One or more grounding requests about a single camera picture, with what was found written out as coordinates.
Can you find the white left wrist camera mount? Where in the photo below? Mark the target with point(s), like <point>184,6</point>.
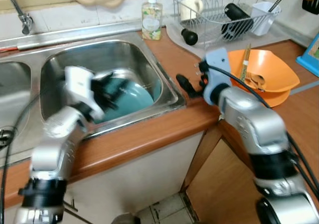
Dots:
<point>79,84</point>

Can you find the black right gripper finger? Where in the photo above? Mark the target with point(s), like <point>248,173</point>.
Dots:
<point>183,80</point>
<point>191,90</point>

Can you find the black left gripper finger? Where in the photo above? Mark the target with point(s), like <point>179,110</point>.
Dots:
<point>117,84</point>
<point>113,103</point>

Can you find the gold metal spoon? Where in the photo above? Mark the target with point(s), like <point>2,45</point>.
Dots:
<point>260,82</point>

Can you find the cream ceramic mug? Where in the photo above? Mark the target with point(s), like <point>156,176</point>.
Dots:
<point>192,7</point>

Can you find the thin red stick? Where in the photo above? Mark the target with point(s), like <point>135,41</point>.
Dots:
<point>7,49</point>

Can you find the white plastic utensil cup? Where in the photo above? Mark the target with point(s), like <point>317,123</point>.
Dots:
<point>261,17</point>

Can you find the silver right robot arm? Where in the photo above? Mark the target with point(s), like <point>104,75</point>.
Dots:
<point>254,124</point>

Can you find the translucent grey drain tray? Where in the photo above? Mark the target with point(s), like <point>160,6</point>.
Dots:
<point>224,47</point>

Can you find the metal sink drain strainer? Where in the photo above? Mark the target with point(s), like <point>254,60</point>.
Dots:
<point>6,137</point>

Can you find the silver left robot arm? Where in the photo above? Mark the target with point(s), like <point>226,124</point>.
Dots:
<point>55,149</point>

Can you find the clear soap pump bottle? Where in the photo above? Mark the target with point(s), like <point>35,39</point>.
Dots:
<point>151,20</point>

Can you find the black round knob object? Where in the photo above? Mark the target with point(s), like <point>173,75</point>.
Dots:
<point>189,36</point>

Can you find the brown wooden cabinet panel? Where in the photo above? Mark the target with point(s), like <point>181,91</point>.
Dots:
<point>219,184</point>

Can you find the wooden chopstick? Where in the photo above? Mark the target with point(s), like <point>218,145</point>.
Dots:
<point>245,62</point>
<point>247,59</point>

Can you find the teal round plate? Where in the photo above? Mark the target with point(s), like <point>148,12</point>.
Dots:
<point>132,97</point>

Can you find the black cylindrical bottle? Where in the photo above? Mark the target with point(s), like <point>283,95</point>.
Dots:
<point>237,17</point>

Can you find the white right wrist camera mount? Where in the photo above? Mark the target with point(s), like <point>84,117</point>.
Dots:
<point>217,59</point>

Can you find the white cabinet door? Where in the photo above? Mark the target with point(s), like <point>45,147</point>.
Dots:
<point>134,179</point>

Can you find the blue plastic holder box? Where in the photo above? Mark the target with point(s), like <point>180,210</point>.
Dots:
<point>309,59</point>

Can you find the chrome sink faucet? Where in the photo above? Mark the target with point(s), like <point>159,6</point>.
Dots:
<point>25,21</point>

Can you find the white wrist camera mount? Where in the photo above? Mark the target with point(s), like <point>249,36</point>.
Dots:
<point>79,84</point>
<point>217,59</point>

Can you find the stainless steel double sink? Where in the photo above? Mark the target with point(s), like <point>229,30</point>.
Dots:
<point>109,55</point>

